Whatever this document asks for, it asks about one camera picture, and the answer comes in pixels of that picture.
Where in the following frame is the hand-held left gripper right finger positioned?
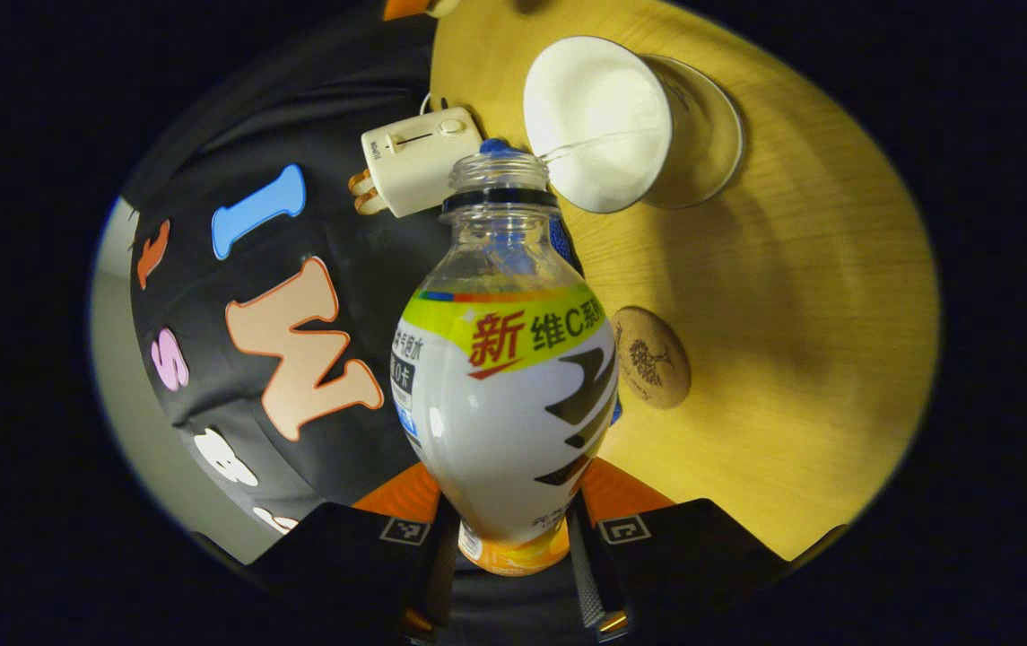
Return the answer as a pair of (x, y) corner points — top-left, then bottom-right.
(567, 458), (788, 642)

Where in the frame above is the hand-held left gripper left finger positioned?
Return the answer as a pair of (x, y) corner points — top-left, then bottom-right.
(248, 462), (460, 642)

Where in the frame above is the round brown coaster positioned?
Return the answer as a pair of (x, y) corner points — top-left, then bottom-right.
(610, 306), (692, 411)

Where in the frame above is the cream ceramic teacup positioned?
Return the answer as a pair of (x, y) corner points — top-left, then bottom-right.
(523, 36), (684, 214)

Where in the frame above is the labelled plastic water bottle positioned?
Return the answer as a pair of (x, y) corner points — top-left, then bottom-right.
(390, 148), (622, 577)

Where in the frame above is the black backdrop cloth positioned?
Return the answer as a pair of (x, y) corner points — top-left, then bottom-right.
(123, 18), (568, 539)

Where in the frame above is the cream toaster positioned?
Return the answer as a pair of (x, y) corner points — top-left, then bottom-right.
(361, 107), (483, 219)

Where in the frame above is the blue towel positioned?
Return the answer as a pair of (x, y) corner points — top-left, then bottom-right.
(477, 137), (623, 427)

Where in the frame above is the cream ceramic saucer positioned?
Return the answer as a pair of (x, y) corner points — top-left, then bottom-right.
(657, 54), (744, 209)

